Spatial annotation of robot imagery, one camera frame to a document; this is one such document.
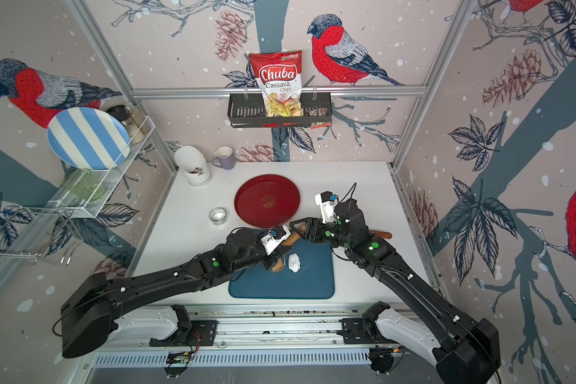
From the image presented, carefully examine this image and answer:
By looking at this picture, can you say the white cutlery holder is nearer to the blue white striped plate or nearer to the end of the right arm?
the blue white striped plate

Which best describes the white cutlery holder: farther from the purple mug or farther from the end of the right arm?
the end of the right arm

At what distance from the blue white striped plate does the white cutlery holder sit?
271mm

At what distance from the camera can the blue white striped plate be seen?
692 millimetres

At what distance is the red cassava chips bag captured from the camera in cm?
81

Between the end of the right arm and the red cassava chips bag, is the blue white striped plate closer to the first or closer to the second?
the red cassava chips bag

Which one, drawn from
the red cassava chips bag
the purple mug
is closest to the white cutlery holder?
the purple mug

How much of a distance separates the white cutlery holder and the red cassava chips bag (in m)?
0.43

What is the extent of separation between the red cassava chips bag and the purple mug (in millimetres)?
387

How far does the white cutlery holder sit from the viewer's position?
1076mm

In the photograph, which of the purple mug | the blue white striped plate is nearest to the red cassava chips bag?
the purple mug
